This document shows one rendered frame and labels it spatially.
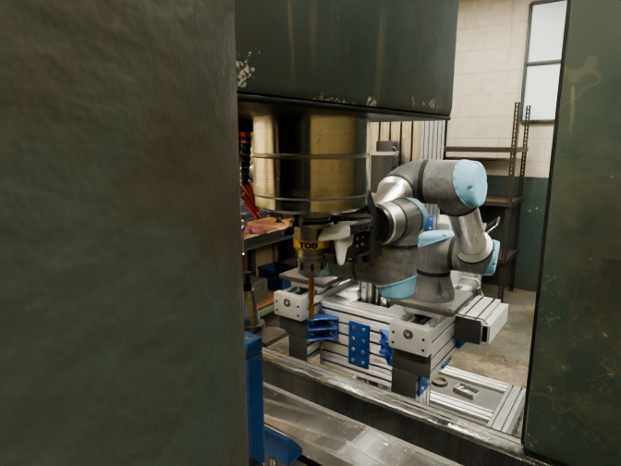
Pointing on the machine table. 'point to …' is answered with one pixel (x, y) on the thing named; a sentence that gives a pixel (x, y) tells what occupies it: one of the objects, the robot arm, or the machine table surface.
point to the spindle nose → (310, 163)
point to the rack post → (254, 381)
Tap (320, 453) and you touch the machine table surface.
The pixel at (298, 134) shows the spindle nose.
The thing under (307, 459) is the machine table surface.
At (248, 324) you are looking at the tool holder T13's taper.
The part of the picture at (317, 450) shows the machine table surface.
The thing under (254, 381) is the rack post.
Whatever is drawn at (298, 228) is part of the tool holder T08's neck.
